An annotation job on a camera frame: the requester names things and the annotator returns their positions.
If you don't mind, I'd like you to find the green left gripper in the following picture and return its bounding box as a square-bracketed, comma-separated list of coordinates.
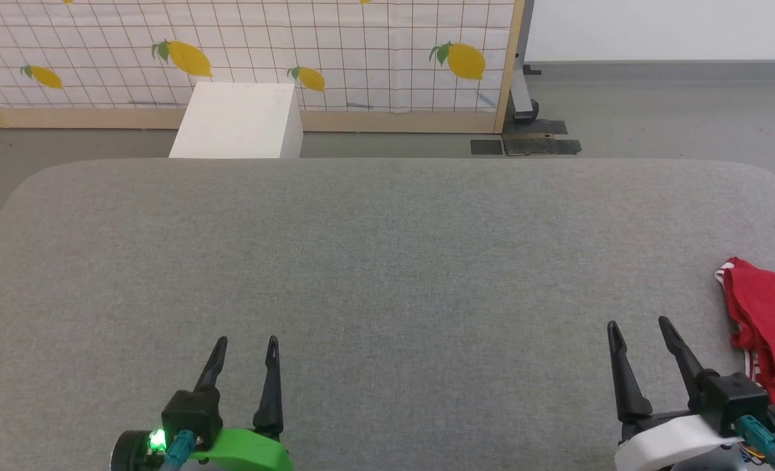
[190, 336, 295, 471]

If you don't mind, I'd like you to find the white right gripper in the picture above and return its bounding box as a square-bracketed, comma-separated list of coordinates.
[607, 316, 746, 471]

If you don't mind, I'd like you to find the red and white garment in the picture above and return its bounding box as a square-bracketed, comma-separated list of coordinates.
[715, 257, 775, 413]

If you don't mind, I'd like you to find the black round left gripper motor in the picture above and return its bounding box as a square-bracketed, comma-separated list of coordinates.
[111, 429, 165, 471]

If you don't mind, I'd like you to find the grey fabric sofa cushion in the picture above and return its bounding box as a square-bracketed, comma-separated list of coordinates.
[0, 157, 775, 471]

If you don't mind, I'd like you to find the large black floor plate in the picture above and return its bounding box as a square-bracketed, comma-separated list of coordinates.
[501, 120, 583, 157]

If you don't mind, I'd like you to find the white box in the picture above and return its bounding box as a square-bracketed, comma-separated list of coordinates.
[168, 82, 304, 160]

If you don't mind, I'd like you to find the teal plug right camera cable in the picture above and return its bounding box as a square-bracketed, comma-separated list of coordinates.
[736, 415, 775, 471]

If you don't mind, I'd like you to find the grey metal stand post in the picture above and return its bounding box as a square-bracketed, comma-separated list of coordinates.
[508, 0, 540, 125]

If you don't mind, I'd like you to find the lemon print screen wooden frame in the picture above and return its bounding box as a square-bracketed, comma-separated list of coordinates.
[0, 0, 526, 135]

